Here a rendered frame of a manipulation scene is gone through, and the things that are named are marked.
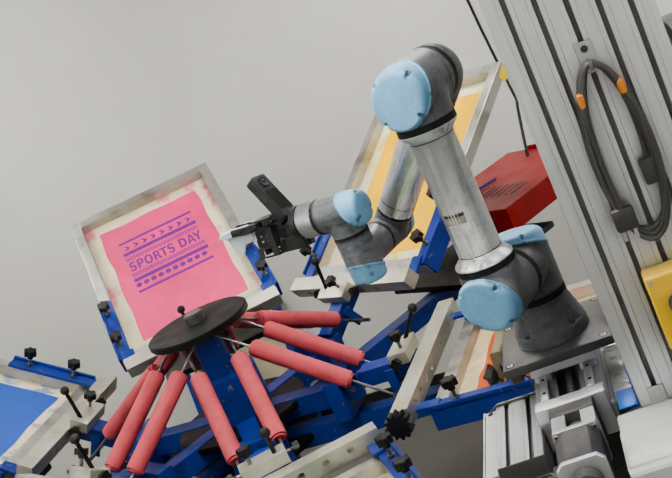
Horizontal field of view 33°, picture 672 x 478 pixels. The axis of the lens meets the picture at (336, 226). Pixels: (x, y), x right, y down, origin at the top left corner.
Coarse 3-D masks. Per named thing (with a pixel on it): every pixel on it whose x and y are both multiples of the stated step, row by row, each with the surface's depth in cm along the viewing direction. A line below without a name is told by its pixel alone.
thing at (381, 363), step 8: (376, 360) 324; (384, 360) 321; (360, 368) 323; (368, 368) 321; (376, 368) 319; (384, 368) 318; (400, 368) 317; (408, 368) 316; (360, 376) 321; (368, 376) 320; (376, 376) 320; (384, 376) 319; (400, 376) 318; (376, 384) 320
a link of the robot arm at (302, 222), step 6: (300, 204) 233; (306, 204) 232; (300, 210) 232; (306, 210) 231; (294, 216) 232; (300, 216) 231; (306, 216) 230; (294, 222) 233; (300, 222) 231; (306, 222) 230; (300, 228) 232; (306, 228) 231; (312, 228) 230; (306, 234) 232; (312, 234) 232; (318, 234) 232
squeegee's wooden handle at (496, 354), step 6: (498, 336) 297; (498, 342) 293; (492, 348) 292; (498, 348) 290; (492, 354) 289; (498, 354) 288; (492, 360) 289; (498, 360) 289; (498, 366) 289; (498, 372) 290
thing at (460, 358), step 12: (576, 288) 326; (588, 288) 325; (468, 324) 334; (468, 336) 326; (456, 348) 321; (468, 348) 321; (456, 360) 313; (468, 360) 318; (456, 372) 305; (444, 396) 294
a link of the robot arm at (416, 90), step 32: (416, 64) 204; (448, 64) 210; (384, 96) 205; (416, 96) 202; (448, 96) 208; (416, 128) 206; (448, 128) 208; (448, 160) 208; (448, 192) 210; (480, 192) 214; (448, 224) 213; (480, 224) 212; (480, 256) 213; (512, 256) 214; (480, 288) 212; (512, 288) 212; (480, 320) 216; (512, 320) 214
